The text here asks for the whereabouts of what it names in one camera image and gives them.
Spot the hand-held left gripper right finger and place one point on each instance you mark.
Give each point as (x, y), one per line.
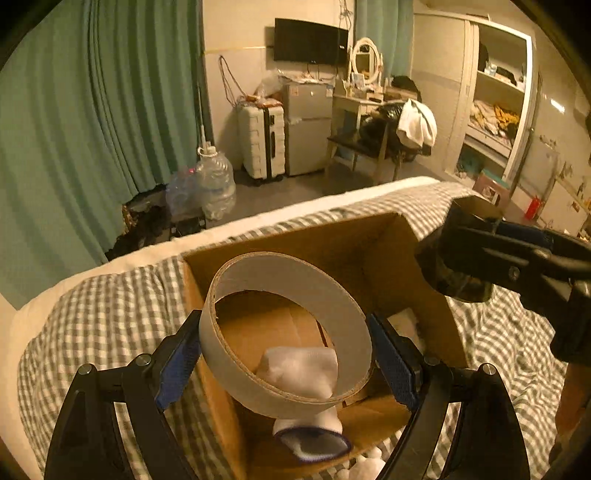
(392, 364)

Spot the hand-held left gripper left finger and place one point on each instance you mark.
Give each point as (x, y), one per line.
(178, 367)

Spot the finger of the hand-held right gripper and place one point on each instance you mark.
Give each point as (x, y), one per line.
(512, 273)
(531, 236)

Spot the dark tape roll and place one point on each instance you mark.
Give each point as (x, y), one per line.
(455, 288)

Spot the brown cardboard box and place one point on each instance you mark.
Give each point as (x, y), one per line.
(323, 249)

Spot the cardboard tape roll core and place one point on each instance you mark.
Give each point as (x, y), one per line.
(286, 272)

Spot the person's right forearm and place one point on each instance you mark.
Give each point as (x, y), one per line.
(575, 406)

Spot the red bottle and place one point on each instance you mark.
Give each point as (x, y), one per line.
(533, 207)

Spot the pink and teal box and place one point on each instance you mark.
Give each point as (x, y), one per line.
(491, 187)

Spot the grey checked blanket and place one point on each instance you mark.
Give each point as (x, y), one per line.
(115, 314)

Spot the white sock with dark cuff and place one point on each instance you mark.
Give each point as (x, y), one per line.
(300, 369)

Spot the white fluffy cloth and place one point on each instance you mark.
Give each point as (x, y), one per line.
(364, 466)

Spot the yellow clothes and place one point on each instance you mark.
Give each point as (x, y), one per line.
(505, 117)

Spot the white mattress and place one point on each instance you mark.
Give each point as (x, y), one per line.
(69, 282)

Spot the pile of dark items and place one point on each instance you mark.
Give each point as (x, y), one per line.
(143, 226)

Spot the white wardrobe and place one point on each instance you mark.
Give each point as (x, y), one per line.
(466, 92)

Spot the white garment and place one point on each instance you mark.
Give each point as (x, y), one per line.
(418, 122)

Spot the crushed clear plastic bottle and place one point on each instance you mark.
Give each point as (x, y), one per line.
(184, 194)

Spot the large clear water jug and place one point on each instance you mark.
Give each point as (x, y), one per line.
(217, 184)

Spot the black plastic bag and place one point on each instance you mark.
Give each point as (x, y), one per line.
(376, 127)

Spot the wooden stool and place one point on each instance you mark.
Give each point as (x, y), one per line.
(351, 145)

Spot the white dressing table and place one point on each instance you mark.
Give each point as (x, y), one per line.
(346, 106)

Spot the white suitcase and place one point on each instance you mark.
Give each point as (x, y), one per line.
(256, 138)

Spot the round white vanity mirror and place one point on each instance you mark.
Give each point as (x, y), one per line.
(365, 60)

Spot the silver mini fridge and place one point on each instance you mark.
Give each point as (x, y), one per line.
(307, 129)

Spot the narrow green curtain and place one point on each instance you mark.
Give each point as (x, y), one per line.
(383, 32)

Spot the wide green curtain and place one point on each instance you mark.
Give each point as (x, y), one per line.
(92, 115)

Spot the clear plastic bag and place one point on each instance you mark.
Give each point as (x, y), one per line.
(272, 85)

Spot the black wall television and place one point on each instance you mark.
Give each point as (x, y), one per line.
(310, 40)

